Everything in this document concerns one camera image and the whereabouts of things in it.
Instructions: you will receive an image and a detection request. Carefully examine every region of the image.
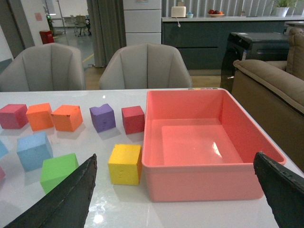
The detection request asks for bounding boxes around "small blue bowl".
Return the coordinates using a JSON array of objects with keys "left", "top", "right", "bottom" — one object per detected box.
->
[{"left": 186, "top": 12, "right": 193, "bottom": 18}]

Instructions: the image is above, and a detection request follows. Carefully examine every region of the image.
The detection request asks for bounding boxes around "orange foam block right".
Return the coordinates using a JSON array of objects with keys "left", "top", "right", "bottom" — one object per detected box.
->
[{"left": 51, "top": 104, "right": 83, "bottom": 132}]

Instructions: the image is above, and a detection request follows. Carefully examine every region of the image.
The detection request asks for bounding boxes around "grey chair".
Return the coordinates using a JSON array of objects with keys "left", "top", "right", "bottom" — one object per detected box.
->
[
  {"left": 99, "top": 43, "right": 192, "bottom": 90},
  {"left": 0, "top": 43, "right": 86, "bottom": 92}
]

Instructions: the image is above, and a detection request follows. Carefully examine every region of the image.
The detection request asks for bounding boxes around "pink plastic bin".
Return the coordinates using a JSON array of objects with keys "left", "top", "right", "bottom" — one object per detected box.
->
[{"left": 142, "top": 89, "right": 286, "bottom": 202}]

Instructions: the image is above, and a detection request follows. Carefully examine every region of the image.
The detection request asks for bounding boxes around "brown sofa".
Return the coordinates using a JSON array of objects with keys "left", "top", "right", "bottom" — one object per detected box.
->
[{"left": 232, "top": 27, "right": 304, "bottom": 170}]

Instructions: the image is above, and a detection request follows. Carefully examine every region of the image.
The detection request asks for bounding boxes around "white toaster appliance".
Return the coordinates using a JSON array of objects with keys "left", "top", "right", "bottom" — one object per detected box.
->
[{"left": 171, "top": 6, "right": 186, "bottom": 18}]

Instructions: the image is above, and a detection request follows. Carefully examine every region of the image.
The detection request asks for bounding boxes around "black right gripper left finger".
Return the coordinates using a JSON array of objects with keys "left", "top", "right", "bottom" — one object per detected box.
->
[{"left": 6, "top": 154, "right": 97, "bottom": 228}]

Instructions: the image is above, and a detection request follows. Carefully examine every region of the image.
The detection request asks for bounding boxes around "grey chair right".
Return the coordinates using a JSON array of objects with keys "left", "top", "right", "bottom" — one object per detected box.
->
[{"left": 99, "top": 43, "right": 192, "bottom": 90}]

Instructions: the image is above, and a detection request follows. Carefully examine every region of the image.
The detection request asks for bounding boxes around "fruit plate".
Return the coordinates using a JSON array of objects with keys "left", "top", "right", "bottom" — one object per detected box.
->
[{"left": 208, "top": 9, "right": 225, "bottom": 17}]

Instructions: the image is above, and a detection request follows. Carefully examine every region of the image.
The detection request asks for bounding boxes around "light blue foam block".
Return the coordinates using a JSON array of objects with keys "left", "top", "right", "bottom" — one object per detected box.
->
[{"left": 17, "top": 132, "right": 53, "bottom": 171}]

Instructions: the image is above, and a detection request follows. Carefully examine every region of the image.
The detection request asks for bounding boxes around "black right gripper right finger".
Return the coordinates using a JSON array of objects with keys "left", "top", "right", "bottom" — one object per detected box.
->
[{"left": 253, "top": 152, "right": 304, "bottom": 228}]

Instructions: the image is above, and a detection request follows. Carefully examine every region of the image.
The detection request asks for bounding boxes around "black appliance box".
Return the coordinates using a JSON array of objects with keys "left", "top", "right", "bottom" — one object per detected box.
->
[{"left": 220, "top": 32, "right": 289, "bottom": 92}]

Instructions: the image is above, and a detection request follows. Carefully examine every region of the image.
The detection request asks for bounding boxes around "magenta foam block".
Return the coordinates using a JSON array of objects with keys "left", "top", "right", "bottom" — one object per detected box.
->
[{"left": 0, "top": 104, "right": 29, "bottom": 129}]

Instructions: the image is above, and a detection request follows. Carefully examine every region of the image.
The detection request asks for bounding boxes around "orange foam block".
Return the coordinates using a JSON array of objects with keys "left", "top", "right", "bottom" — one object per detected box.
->
[
  {"left": 26, "top": 103, "right": 54, "bottom": 131},
  {"left": 51, "top": 104, "right": 83, "bottom": 132}
]

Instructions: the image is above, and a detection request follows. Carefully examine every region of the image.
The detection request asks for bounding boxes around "yellow foam block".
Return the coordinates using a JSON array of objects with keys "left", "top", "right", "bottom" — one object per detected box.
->
[{"left": 108, "top": 144, "right": 142, "bottom": 185}]

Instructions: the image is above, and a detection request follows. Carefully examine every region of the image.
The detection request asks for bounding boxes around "green foam block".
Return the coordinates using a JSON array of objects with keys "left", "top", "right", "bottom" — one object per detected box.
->
[{"left": 40, "top": 153, "right": 79, "bottom": 194}]

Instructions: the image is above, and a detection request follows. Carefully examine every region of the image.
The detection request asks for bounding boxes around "pink foam block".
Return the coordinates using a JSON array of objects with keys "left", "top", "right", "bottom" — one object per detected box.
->
[{"left": 0, "top": 167, "right": 5, "bottom": 181}]

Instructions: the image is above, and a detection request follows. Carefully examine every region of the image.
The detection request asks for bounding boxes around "dark grey counter cabinet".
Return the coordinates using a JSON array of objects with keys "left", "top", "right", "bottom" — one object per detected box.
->
[{"left": 161, "top": 16, "right": 304, "bottom": 70}]

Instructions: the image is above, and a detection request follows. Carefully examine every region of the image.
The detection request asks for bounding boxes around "grey chair left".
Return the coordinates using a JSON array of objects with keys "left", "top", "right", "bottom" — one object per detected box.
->
[{"left": 0, "top": 43, "right": 86, "bottom": 92}]

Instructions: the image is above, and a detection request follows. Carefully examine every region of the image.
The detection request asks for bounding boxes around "orange foam block left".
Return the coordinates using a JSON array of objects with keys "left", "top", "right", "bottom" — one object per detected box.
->
[{"left": 26, "top": 103, "right": 54, "bottom": 131}]

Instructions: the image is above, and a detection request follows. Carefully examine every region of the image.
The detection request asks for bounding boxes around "red bin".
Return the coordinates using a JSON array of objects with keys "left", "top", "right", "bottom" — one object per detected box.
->
[{"left": 39, "top": 30, "right": 54, "bottom": 44}]

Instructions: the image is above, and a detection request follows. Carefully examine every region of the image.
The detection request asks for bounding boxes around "white drawer cabinet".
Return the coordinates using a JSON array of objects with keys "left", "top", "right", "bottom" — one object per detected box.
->
[{"left": 123, "top": 0, "right": 162, "bottom": 46}]

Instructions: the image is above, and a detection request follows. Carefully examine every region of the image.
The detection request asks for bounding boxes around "potted plant white pot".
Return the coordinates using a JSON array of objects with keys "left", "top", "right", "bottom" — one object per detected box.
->
[{"left": 272, "top": 0, "right": 297, "bottom": 17}]

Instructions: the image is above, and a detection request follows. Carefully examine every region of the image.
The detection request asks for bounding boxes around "red foam block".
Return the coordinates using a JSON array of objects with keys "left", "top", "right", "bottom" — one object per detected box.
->
[{"left": 121, "top": 105, "right": 145, "bottom": 134}]

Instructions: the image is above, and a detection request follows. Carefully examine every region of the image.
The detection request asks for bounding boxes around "purple foam block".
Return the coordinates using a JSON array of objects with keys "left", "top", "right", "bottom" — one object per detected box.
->
[{"left": 89, "top": 104, "right": 116, "bottom": 133}]

